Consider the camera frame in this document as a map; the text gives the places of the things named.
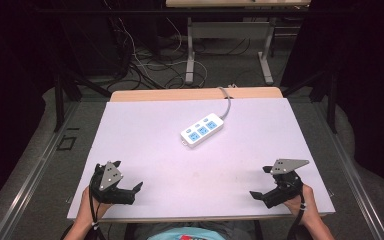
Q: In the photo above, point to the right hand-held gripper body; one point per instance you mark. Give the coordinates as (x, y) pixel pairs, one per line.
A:
(285, 186)

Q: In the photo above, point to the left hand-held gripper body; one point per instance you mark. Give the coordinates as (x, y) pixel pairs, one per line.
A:
(110, 186)

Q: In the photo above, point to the white power strip blue sockets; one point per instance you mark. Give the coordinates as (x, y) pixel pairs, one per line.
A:
(201, 130)

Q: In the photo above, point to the person's right hand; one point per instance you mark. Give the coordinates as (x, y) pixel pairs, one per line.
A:
(305, 205)

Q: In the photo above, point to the person's left hand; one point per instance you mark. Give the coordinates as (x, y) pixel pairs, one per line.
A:
(86, 206)

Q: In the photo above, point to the white table cover sheet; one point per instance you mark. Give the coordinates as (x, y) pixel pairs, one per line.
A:
(166, 166)

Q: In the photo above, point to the person's light blue shirt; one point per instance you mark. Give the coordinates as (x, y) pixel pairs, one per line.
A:
(186, 236)

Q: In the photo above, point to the black metal stand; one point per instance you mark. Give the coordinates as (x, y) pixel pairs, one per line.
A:
(60, 100)
(331, 100)

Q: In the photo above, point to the aluminium floor rail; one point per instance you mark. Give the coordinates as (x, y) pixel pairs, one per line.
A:
(353, 180)
(30, 180)

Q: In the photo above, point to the white metal desk frame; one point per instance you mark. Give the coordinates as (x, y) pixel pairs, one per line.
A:
(190, 56)

